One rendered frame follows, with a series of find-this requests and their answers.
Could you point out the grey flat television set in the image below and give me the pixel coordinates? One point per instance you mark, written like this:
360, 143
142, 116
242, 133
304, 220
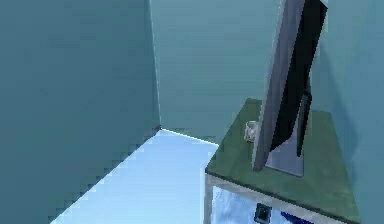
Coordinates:
282, 83

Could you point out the green topped white cabinet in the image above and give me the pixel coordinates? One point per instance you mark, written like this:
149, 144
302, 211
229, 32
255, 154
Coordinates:
320, 173

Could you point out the small pale glass cup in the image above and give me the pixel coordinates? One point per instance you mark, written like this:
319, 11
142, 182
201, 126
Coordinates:
250, 131

